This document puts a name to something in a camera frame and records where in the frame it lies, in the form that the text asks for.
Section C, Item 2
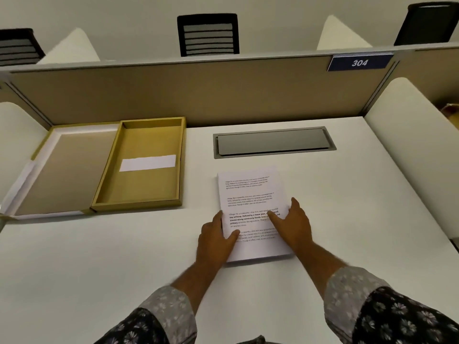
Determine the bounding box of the person's right hand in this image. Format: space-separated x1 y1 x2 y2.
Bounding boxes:
267 198 313 253

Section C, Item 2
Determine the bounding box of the person's left hand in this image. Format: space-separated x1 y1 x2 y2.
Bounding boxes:
195 210 241 271

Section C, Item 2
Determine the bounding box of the stack of white printed paper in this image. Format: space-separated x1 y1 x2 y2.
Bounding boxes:
217 166 295 264

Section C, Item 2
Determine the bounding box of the person's right forearm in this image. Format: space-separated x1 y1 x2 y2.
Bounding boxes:
293 240 459 344

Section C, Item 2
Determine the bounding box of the person's left forearm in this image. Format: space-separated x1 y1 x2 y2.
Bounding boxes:
94 259 224 344

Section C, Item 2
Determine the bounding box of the gold cardboard box tray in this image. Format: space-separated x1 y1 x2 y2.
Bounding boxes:
90 117 187 213

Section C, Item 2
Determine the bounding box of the white paper slip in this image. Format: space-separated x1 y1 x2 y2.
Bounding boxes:
119 154 177 172

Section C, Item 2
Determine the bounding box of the beige desk divider panel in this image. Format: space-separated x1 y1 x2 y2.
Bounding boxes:
0 42 459 129

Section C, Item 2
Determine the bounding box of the white side divider panel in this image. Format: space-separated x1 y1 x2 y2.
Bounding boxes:
0 102 49 206
364 77 459 241

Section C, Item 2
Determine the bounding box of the blue number sign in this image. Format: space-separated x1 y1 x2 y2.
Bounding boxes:
327 52 394 72

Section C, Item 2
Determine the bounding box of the open box lid beige lining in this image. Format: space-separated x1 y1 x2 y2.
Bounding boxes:
0 122 121 221

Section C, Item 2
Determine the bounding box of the black slatted chair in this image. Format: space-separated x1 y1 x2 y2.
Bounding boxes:
0 28 46 67
176 13 240 58

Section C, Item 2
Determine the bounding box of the black mesh chair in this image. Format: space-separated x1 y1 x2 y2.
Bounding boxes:
393 1 459 46

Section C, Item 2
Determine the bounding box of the grey desk cable hatch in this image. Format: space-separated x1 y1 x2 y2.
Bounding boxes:
213 126 337 160

